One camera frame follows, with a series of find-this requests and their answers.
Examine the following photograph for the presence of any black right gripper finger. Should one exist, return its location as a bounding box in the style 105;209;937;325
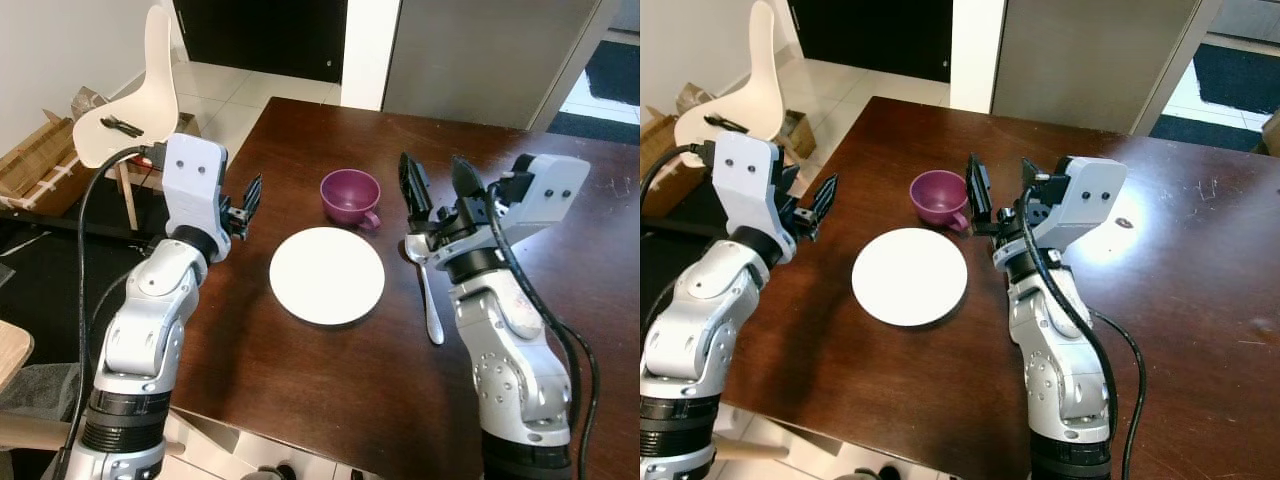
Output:
965;153;997;230
449;155;491;210
1019;157;1049;202
398;152;434;239

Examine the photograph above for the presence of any purple cup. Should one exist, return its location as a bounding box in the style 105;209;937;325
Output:
908;169;972;235
319;169;384;233

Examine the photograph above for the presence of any small cardboard box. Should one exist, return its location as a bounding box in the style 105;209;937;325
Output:
779;108;818;163
68;87;109;123

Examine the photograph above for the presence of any silver metal spoon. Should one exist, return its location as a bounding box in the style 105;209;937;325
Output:
404;234;447;347

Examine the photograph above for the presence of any white round plate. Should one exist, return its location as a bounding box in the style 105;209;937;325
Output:
851;227;970;328
268;227;387;327

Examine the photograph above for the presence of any white moulded chair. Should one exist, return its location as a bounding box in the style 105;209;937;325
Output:
72;4;182;171
674;0;787;168

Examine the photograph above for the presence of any grey cabinet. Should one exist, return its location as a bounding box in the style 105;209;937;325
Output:
381;0;623;132
989;0;1227;137

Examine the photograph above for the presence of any large cardboard box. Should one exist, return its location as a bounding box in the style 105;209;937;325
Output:
0;108;83;218
640;104;709;218

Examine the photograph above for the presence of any dark door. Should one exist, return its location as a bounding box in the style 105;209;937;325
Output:
173;0;348;84
788;0;954;84

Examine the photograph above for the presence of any black floor mat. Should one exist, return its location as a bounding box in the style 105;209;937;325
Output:
544;40;641;147
1148;42;1280;153

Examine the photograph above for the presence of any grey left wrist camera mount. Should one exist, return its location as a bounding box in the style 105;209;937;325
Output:
711;133;798;248
161;133;230;238

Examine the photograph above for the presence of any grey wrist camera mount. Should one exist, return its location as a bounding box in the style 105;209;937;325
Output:
161;133;230;238
497;153;592;244
1038;155;1129;253
711;133;798;248

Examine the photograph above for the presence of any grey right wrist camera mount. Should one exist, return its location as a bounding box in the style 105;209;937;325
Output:
1038;155;1129;253
497;153;592;244

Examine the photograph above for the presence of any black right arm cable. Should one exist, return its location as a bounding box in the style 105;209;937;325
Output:
483;185;602;480
1017;185;1149;480

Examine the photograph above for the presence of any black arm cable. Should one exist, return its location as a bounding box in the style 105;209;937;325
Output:
53;145;167;480
483;185;602;480
1017;185;1149;480
640;143;717;203

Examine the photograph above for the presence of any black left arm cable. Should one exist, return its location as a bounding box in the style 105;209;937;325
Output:
53;145;167;480
640;143;717;203

